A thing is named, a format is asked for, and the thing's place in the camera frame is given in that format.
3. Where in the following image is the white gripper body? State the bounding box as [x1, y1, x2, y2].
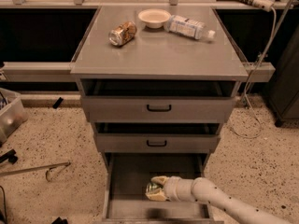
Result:
[164, 176, 195, 202]

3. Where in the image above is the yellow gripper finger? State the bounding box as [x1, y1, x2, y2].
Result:
[146, 190, 168, 202]
[150, 175, 169, 186]

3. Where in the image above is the crushed green can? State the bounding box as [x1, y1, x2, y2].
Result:
[146, 182, 163, 194]

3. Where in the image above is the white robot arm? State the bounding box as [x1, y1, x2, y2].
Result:
[146, 176, 291, 224]

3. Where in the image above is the bottom drawer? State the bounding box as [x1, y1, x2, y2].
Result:
[102, 153, 215, 224]

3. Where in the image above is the drawer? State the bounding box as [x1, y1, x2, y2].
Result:
[102, 153, 215, 224]
[80, 78, 237, 123]
[94, 122, 221, 153]

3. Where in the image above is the middle drawer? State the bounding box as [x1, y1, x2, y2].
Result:
[94, 122, 221, 153]

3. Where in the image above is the grey drawer cabinet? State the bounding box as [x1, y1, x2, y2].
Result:
[70, 5, 249, 224]

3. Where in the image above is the top drawer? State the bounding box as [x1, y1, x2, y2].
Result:
[80, 78, 237, 123]

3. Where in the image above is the brown gold soda can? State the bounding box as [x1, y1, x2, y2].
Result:
[108, 21, 137, 47]

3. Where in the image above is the metal rod with hook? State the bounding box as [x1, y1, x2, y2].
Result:
[0, 161, 71, 182]

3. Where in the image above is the small black block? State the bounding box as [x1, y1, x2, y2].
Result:
[52, 97, 64, 109]

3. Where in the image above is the dark grey cabinet right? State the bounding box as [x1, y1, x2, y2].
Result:
[269, 26, 299, 127]

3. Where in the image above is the black clamp on floor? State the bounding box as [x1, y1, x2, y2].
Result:
[0, 149, 18, 164]

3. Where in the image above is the clear plastic water bottle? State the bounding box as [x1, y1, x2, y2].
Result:
[164, 15, 216, 41]

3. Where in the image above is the white bowl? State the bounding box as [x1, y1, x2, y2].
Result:
[138, 8, 171, 29]

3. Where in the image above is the clear plastic bin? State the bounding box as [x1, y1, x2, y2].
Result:
[0, 88, 28, 145]

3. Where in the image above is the white cable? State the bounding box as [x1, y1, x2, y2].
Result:
[228, 7, 278, 140]

